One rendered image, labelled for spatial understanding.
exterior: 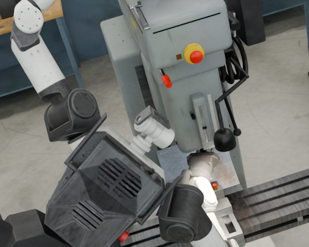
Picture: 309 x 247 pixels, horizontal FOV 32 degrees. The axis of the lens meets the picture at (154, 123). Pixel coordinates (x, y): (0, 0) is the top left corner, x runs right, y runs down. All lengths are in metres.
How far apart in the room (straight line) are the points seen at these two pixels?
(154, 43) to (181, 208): 0.49
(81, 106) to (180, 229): 0.44
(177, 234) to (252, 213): 0.79
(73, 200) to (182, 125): 0.61
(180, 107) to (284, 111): 2.76
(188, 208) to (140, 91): 0.89
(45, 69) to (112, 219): 0.46
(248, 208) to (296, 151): 1.81
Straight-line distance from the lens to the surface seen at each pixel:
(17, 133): 5.38
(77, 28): 6.25
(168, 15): 1.63
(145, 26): 1.57
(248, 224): 2.26
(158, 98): 2.07
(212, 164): 2.04
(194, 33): 1.65
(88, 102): 1.53
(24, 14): 1.57
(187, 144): 1.97
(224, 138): 1.78
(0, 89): 5.83
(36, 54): 1.56
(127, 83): 2.32
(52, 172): 4.60
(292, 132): 4.33
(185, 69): 1.79
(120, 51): 2.32
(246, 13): 2.15
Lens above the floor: 2.46
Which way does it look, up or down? 31 degrees down
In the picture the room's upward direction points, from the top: 16 degrees counter-clockwise
